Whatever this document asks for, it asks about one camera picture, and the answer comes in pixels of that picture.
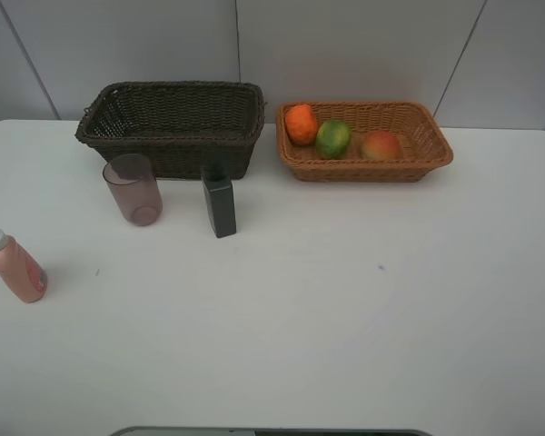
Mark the green mango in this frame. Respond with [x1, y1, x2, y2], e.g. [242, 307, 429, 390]
[315, 120, 352, 159]

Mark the purple translucent plastic cup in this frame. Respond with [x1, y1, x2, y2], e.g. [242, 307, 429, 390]
[102, 154, 163, 226]

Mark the dark brown wicker basket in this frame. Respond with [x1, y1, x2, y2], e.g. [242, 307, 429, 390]
[75, 81, 265, 180]

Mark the dark rectangular bottle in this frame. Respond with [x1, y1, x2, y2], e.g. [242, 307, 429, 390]
[202, 166, 237, 238]

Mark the tan wicker basket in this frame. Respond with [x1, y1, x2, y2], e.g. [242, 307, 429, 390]
[276, 101, 453, 183]

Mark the pink lotion bottle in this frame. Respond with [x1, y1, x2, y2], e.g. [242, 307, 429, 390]
[0, 229, 48, 303]

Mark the orange tangerine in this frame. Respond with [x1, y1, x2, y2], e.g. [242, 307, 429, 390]
[284, 104, 319, 146]

